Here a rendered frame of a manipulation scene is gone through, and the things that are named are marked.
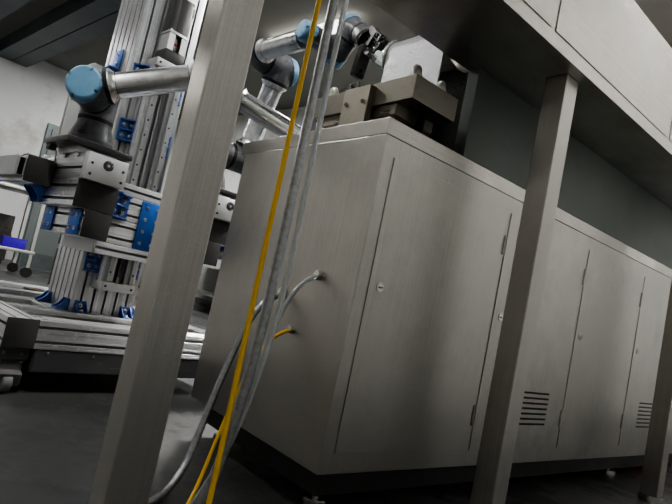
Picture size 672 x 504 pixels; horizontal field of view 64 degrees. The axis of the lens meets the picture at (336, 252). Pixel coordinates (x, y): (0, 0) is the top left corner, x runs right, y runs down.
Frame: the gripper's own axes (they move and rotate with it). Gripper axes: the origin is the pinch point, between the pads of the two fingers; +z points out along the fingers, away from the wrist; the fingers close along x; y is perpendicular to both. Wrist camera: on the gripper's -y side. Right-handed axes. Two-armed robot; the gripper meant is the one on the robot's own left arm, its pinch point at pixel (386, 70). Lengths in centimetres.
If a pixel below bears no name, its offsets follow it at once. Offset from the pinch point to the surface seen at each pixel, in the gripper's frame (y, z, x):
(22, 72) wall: -375, -689, -9
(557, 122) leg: 20, 59, 7
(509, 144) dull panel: 7.8, 46.5, 14.7
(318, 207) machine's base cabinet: -28, 51, -32
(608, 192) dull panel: 11, 44, 78
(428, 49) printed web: 13.8, 17.8, -5.7
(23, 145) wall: -454, -628, 15
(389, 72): 1.4, 9.1, -5.7
